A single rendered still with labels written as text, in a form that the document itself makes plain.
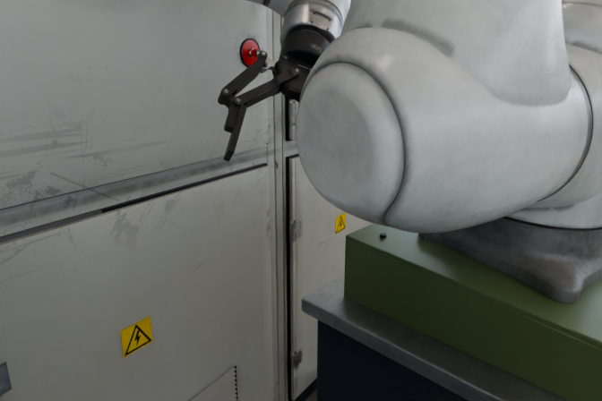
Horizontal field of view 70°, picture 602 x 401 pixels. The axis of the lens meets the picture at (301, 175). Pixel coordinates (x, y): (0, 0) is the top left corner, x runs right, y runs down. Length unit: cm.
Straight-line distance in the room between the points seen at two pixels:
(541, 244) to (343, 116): 29
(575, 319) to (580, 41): 25
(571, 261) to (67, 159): 66
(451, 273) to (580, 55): 23
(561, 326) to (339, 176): 25
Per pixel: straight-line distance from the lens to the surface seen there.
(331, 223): 130
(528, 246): 51
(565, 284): 49
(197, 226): 90
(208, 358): 105
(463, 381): 47
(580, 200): 49
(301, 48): 62
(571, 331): 45
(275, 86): 60
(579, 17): 48
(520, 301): 47
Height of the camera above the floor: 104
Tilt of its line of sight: 15 degrees down
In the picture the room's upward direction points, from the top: straight up
